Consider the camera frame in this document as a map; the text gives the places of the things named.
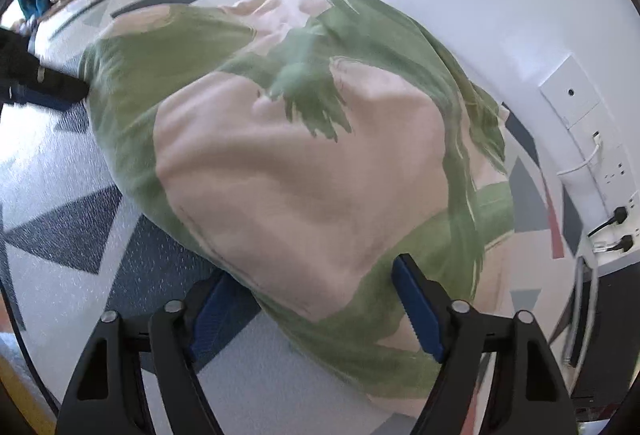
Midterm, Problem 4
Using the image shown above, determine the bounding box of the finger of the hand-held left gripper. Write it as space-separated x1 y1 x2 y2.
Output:
37 67 92 108

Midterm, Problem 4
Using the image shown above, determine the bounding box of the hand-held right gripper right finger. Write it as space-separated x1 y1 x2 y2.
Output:
391 254 573 435

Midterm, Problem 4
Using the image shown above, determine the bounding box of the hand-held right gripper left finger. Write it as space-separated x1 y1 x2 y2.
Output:
56 272 238 435

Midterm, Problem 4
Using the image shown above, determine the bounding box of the white wall socket panel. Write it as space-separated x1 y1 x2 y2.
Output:
539 55 640 236

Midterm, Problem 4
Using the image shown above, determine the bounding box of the black power plug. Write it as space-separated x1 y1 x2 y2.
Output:
592 235 636 254
587 205 628 238

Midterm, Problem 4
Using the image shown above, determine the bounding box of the white charger plug cable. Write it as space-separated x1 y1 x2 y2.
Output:
557 131 603 176

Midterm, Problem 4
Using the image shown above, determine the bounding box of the black cabinet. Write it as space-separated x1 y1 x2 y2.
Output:
570 260 640 421

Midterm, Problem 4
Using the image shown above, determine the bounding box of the green leaf print garment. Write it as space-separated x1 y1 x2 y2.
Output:
79 0 516 416

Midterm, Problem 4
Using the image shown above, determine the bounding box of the black smartphone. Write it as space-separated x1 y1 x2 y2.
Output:
562 257 598 368

